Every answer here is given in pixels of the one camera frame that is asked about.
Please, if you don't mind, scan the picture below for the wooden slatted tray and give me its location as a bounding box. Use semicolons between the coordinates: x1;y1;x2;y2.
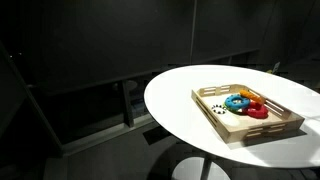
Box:
190;83;306;145

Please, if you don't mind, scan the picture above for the small yellow background object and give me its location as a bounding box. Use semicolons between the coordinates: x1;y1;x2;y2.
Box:
266;61;282;75

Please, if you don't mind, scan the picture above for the black white beaded ring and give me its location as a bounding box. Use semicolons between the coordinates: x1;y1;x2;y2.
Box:
211;104;228;115

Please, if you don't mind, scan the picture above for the blue toy ring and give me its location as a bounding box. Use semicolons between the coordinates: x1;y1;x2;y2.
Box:
224;93;251;111

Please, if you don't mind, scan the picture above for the light green toy ring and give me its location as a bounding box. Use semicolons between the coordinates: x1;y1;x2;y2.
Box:
223;103;248;115

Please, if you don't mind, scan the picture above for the white table pedestal base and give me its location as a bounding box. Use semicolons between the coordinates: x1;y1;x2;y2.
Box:
171;154;232;180

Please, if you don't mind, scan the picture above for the orange toy ring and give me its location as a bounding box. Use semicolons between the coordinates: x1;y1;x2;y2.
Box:
238;89;267;105

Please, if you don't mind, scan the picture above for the red toy ring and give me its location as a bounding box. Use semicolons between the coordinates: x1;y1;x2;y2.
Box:
242;100;270;120

